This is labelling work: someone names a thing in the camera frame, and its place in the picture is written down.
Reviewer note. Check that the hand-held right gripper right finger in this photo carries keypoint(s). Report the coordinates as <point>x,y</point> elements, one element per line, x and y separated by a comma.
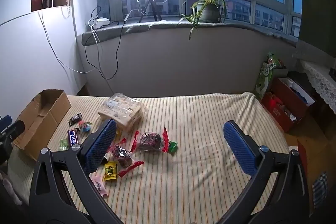
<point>240,148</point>

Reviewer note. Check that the dark curtain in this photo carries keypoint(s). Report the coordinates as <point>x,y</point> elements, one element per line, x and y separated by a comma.
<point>317,3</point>

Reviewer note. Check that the pink snack packet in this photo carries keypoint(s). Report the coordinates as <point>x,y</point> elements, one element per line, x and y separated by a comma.
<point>99,184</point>

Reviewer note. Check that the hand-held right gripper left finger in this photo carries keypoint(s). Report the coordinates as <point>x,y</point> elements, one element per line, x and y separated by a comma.
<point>101,145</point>

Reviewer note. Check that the pale green wrapped candy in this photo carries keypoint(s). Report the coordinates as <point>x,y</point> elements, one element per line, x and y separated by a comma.
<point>63,144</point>

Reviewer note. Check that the blue chocolate bar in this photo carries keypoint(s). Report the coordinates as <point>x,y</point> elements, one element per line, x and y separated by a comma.
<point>73,138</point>

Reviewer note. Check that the clear bagged bread packet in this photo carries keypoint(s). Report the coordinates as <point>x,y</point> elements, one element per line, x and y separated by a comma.
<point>122,111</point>

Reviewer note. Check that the black gooseneck clip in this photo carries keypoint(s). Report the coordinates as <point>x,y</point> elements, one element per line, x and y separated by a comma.
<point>132,14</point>

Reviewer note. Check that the black candy wrapper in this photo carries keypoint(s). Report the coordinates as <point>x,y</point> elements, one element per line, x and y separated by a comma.
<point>75,119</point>

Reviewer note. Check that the brown cardboard box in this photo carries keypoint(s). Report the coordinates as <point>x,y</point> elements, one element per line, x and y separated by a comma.
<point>39,119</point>

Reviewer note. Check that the white power strip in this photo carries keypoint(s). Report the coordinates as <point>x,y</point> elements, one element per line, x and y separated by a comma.
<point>99,22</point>

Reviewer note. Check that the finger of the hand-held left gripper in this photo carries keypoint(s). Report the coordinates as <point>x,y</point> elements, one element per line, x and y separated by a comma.
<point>5,120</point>
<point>15,128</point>

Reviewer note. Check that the black tripod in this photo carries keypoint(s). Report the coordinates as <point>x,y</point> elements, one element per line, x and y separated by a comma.
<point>151,6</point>

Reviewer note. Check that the colourful round candy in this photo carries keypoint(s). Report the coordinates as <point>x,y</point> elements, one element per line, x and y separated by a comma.
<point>85,126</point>

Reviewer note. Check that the red-edged clear plum packet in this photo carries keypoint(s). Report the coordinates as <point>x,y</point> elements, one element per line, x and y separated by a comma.
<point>123,155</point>
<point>151,140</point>

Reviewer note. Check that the white lace tablecloth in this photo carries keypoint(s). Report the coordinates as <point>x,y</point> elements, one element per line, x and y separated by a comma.
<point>320,79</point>

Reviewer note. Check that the potted spider plant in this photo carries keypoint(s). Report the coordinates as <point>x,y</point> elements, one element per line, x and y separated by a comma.
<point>210,11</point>

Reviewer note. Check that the red storage box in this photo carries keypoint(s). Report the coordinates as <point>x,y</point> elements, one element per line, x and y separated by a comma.
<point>286,106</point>

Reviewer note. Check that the yellow wrapped candy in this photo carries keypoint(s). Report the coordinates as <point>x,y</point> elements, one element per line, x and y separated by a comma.
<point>110,171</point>

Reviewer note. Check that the green snack bag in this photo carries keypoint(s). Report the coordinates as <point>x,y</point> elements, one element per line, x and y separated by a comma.
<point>266,74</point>

